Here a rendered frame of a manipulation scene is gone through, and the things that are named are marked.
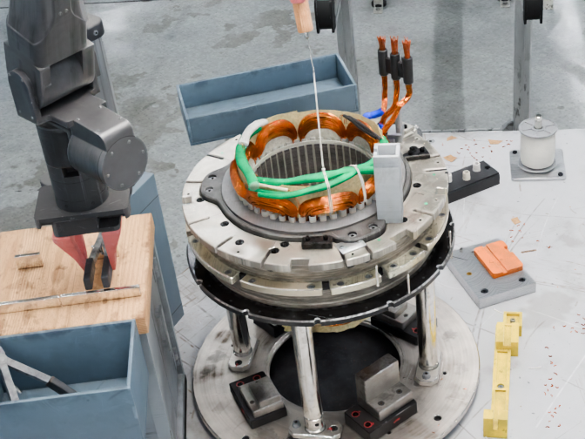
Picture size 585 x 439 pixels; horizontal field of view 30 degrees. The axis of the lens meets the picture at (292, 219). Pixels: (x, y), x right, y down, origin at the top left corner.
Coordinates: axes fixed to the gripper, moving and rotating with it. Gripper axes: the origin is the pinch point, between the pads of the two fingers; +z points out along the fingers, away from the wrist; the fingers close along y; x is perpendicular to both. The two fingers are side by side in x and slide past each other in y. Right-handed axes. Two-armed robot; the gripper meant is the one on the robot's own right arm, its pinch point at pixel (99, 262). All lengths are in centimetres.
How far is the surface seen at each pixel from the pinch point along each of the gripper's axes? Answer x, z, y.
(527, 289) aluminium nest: 20, 29, 55
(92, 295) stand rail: -4.4, 1.1, -0.7
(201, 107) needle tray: 43.7, 6.3, 11.2
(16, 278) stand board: 2.1, 2.2, -10.4
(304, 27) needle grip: 8.1, -22.0, 26.1
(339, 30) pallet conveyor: 171, 60, 43
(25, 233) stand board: 10.9, 2.3, -10.3
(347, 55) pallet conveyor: 171, 67, 44
